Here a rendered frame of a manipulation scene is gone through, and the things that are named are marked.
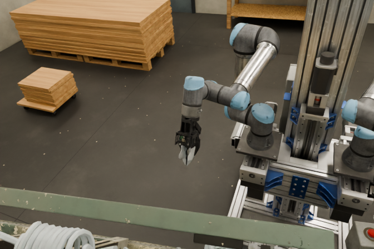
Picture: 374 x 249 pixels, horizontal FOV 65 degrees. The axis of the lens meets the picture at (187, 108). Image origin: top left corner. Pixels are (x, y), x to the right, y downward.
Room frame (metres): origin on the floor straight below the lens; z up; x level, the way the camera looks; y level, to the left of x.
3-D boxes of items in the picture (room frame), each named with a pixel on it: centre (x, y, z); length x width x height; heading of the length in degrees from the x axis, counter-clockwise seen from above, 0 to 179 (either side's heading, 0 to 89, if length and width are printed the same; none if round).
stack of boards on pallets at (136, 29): (4.88, 1.42, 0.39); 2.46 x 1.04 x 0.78; 65
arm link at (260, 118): (1.18, -0.39, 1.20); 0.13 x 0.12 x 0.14; 52
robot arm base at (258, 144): (1.18, -0.39, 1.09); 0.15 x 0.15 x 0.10
